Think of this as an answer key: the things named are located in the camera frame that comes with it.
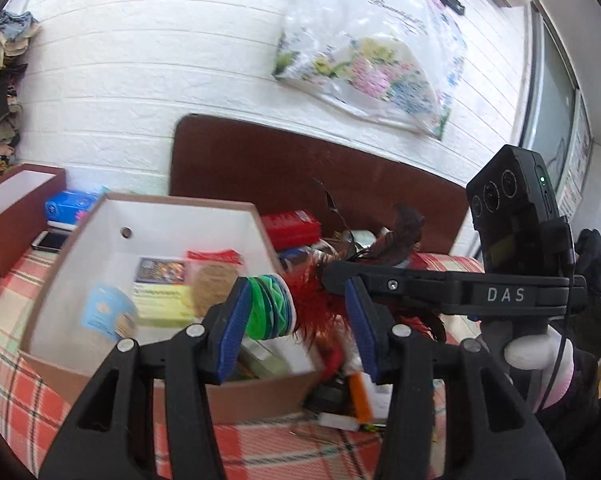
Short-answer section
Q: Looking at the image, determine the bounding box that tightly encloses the yellow printed box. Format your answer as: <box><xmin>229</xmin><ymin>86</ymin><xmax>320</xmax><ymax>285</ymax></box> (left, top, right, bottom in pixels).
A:
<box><xmin>133</xmin><ymin>257</ymin><xmax>196</xmax><ymax>328</ymax></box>

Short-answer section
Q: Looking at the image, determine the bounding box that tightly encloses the sliding glass door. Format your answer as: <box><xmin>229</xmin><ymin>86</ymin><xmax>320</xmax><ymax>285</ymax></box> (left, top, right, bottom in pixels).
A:
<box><xmin>518</xmin><ymin>0</ymin><xmax>594</xmax><ymax>221</ymax></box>

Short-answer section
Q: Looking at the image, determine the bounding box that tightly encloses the person's right forearm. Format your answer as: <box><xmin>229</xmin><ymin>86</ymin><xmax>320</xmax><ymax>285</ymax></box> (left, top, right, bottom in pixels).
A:
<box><xmin>533</xmin><ymin>345</ymin><xmax>601</xmax><ymax>461</ymax></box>

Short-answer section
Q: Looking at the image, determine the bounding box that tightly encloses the smartphone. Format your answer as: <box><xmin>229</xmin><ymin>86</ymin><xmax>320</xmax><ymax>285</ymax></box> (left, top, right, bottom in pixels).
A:
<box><xmin>32</xmin><ymin>230</ymin><xmax>74</xmax><ymax>253</ymax></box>

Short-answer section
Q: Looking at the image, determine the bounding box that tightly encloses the floral plastic bag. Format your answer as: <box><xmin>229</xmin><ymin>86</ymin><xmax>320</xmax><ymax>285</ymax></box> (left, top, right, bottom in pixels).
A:
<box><xmin>272</xmin><ymin>0</ymin><xmax>469</xmax><ymax>141</ymax></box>

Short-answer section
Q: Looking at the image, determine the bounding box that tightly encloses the orange plastic item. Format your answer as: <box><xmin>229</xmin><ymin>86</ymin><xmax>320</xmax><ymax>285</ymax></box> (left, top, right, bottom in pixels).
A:
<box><xmin>349</xmin><ymin>374</ymin><xmax>376</xmax><ymax>423</ymax></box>

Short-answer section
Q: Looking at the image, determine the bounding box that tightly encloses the blue box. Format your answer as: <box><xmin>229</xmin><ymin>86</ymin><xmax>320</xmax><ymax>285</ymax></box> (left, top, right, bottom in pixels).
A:
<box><xmin>44</xmin><ymin>190</ymin><xmax>104</xmax><ymax>223</ymax></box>

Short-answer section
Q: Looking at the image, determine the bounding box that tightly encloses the red plaid blanket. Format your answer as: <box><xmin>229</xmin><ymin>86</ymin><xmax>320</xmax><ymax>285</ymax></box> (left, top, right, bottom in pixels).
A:
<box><xmin>0</xmin><ymin>250</ymin><xmax>486</xmax><ymax>480</ymax></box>

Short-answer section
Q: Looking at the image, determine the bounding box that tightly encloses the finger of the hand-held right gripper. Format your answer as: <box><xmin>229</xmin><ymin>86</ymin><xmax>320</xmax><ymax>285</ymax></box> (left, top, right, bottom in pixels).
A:
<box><xmin>323</xmin><ymin>259</ymin><xmax>451</xmax><ymax>313</ymax></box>

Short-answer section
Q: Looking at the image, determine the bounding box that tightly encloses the dark brown feather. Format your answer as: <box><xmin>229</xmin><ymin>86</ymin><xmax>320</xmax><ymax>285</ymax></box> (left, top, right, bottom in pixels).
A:
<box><xmin>371</xmin><ymin>204</ymin><xmax>426</xmax><ymax>266</ymax></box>

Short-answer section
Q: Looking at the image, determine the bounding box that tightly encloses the round cookie red packet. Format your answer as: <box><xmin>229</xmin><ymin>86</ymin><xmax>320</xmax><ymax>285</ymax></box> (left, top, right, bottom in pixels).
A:
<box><xmin>186</xmin><ymin>249</ymin><xmax>245</xmax><ymax>318</ymax></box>

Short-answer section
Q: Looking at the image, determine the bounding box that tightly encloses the red feather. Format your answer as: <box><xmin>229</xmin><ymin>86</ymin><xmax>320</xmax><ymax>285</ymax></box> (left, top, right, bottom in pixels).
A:
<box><xmin>285</xmin><ymin>255</ymin><xmax>446</xmax><ymax>361</ymax></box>

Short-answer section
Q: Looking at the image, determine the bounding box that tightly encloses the red box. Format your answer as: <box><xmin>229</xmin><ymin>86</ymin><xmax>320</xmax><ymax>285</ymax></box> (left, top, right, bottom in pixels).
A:
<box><xmin>259</xmin><ymin>210</ymin><xmax>322</xmax><ymax>250</ymax></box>

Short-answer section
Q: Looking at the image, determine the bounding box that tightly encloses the green cord spool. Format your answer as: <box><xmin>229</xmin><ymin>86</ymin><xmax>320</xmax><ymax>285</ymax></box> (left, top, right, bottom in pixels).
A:
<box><xmin>240</xmin><ymin>274</ymin><xmax>298</xmax><ymax>341</ymax></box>

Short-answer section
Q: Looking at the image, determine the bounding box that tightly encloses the person's right hand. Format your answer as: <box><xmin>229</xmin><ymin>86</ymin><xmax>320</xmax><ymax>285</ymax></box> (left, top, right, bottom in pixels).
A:
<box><xmin>503</xmin><ymin>332</ymin><xmax>574</xmax><ymax>411</ymax></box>

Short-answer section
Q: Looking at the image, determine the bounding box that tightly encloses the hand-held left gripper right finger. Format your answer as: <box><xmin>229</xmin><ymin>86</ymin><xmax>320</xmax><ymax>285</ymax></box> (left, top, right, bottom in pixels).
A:
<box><xmin>345</xmin><ymin>279</ymin><xmax>566</xmax><ymax>480</ymax></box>

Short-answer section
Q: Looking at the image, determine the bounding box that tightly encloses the brown cardboard box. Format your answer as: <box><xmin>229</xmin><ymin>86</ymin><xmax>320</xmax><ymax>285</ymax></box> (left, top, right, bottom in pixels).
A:
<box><xmin>18</xmin><ymin>192</ymin><xmax>326</xmax><ymax>423</ymax></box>

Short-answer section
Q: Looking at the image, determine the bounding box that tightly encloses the black jacket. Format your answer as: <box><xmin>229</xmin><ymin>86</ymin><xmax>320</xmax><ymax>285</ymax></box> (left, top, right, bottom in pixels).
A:
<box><xmin>573</xmin><ymin>229</ymin><xmax>601</xmax><ymax>361</ymax></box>

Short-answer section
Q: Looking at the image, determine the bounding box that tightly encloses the pile of hanging clothes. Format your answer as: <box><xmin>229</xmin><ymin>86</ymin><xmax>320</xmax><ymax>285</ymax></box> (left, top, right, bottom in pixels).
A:
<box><xmin>0</xmin><ymin>10</ymin><xmax>41</xmax><ymax>176</ymax></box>

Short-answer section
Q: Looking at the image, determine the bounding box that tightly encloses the light blue card packet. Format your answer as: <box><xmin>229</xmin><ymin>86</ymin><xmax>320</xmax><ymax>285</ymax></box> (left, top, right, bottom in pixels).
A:
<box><xmin>83</xmin><ymin>285</ymin><xmax>138</xmax><ymax>338</ymax></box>

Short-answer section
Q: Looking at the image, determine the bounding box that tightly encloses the small brown box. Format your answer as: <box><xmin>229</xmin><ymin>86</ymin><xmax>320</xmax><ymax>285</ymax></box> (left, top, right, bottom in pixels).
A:
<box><xmin>0</xmin><ymin>164</ymin><xmax>66</xmax><ymax>278</ymax></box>

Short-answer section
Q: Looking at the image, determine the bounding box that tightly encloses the dark brown wooden headboard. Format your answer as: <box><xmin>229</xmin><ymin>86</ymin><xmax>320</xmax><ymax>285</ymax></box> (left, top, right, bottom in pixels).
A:
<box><xmin>170</xmin><ymin>114</ymin><xmax>474</xmax><ymax>273</ymax></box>

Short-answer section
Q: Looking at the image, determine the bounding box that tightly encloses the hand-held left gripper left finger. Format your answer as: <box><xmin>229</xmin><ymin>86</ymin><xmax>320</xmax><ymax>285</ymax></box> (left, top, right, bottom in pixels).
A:
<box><xmin>39</xmin><ymin>276</ymin><xmax>254</xmax><ymax>480</ymax></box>

